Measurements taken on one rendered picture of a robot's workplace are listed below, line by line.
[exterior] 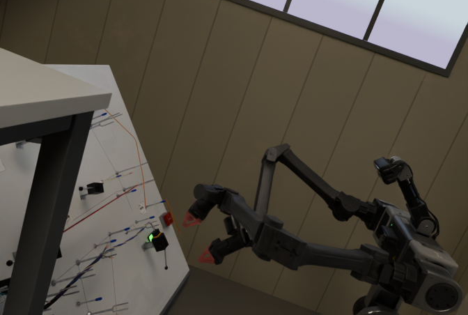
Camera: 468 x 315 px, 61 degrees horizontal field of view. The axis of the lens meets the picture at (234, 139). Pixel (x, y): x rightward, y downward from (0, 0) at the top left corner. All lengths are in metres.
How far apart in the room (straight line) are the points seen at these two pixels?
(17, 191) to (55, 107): 0.87
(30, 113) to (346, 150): 2.93
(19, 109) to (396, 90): 2.97
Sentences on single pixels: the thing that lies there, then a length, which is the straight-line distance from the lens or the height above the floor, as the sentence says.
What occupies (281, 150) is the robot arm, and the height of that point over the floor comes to 1.56.
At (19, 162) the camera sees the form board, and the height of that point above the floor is 1.42.
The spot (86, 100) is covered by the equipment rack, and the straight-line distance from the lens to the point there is 0.44.
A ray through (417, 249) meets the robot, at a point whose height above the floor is 1.52.
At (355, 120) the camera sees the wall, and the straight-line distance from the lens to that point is 3.15.
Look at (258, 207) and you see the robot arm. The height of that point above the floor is 1.36.
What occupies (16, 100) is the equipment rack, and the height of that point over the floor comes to 1.85.
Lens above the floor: 1.96
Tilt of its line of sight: 14 degrees down
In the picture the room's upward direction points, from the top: 20 degrees clockwise
